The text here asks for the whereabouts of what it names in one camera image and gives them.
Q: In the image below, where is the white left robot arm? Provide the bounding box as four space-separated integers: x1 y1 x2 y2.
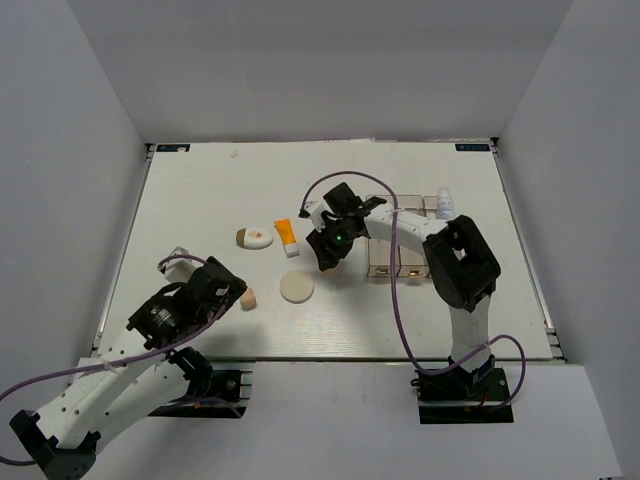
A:
9 254 247 479

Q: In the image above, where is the round beige powder puff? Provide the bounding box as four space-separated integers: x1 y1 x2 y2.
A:
279 270 314 304

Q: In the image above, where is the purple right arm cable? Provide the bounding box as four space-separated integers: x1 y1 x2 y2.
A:
302 170 526 409

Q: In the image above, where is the clear organizer bin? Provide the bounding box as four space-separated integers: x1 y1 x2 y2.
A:
362 194 400 284
422 196 438 220
397 195 428 279

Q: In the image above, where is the orange cream tube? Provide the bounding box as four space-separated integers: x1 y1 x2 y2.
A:
274 218 300 258

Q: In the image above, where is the clear organizer bin middle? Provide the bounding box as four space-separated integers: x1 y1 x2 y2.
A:
397 195 428 279

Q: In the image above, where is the white spray bottle clear cap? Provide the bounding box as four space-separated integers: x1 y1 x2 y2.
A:
436 187 455 220

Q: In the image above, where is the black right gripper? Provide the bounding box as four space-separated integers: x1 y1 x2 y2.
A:
307 218 355 272

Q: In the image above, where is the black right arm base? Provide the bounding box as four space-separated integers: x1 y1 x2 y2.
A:
410 368 514 425

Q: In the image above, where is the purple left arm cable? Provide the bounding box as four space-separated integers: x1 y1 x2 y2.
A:
0 254 216 467

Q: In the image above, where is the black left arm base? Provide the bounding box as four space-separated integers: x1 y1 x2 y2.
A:
149 368 253 420

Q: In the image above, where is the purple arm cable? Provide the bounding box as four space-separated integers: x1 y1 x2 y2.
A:
302 170 526 409
0 254 216 467

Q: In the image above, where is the white oval compact bottle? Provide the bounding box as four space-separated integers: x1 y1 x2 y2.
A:
235 227 273 250

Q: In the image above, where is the clear organizer bin left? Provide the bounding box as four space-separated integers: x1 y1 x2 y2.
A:
362 194 400 284

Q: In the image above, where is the clear organizer bin right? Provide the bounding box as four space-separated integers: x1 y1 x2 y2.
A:
422 196 438 220

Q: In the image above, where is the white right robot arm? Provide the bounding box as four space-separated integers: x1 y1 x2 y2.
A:
299 182 501 399

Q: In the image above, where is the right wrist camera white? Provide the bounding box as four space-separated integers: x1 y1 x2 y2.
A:
298 200 326 230

